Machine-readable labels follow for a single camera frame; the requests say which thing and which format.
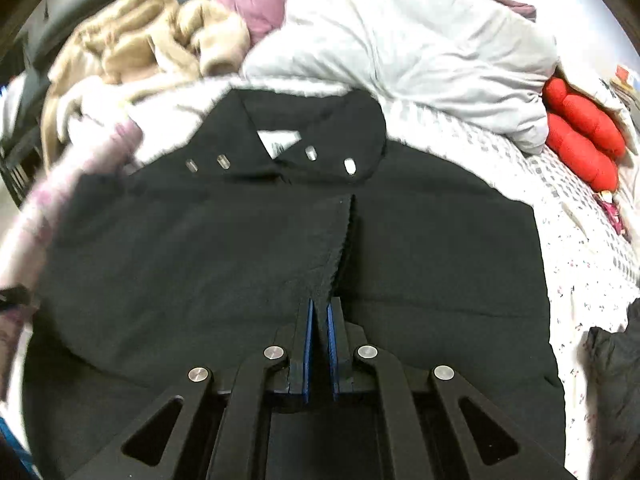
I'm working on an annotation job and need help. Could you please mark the black coat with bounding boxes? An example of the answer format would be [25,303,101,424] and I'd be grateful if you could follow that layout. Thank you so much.
[22,87,566,480]

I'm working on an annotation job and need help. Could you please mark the light grey quilt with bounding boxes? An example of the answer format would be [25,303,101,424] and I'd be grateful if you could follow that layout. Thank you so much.
[240,0,558,156]

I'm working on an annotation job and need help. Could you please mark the white fleece garment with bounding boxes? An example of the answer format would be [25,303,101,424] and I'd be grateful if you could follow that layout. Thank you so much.
[65,77,236,166]

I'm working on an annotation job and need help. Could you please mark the cherry print bed sheet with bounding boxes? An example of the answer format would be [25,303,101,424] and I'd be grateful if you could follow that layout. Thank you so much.
[380,75,640,480]

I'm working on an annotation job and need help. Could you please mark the mauve pink pillow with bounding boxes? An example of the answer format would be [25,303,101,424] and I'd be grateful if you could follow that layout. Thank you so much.
[210,0,538,46]

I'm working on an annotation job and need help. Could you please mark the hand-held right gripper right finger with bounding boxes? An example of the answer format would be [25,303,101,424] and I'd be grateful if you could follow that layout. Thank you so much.
[326,298,576,480]

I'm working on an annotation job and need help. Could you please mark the white printed pillow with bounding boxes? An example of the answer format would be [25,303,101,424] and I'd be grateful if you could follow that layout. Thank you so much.
[555,57,640,161]

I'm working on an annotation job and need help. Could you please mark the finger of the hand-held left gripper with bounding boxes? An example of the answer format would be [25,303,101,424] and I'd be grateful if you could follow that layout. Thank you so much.
[0,286,32,307]

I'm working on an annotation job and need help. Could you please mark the black chair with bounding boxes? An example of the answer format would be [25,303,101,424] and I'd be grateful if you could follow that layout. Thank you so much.
[0,0,221,201]

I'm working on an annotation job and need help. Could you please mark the beige fleece garment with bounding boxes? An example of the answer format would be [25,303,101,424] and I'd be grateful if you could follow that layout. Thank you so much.
[40,0,251,171]

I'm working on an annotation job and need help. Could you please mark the dark navy garment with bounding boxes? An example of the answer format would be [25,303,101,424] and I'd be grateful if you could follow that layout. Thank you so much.
[585,297,640,461]

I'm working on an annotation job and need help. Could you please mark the red plush toy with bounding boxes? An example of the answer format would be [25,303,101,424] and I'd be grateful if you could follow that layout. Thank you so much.
[542,76,628,193]

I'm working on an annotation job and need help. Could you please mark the pink floral fabric piece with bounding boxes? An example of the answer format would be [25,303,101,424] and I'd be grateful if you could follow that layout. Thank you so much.
[595,190,626,236]

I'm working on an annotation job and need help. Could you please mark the lavender printed cloth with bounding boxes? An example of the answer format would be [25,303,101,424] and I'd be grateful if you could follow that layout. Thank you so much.
[0,120,146,401]

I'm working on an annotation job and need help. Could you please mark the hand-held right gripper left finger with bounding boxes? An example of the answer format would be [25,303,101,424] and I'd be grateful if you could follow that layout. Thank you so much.
[65,299,317,480]

